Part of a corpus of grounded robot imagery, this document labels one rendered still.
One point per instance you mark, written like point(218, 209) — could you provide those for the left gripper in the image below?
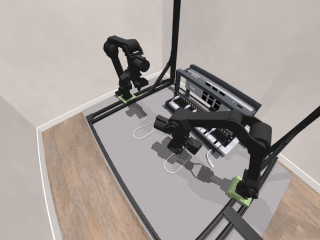
point(191, 144)

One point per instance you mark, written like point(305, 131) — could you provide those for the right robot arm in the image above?
point(134, 60)

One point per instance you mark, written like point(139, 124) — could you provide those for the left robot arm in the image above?
point(257, 141)

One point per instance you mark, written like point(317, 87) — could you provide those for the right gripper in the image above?
point(138, 82)

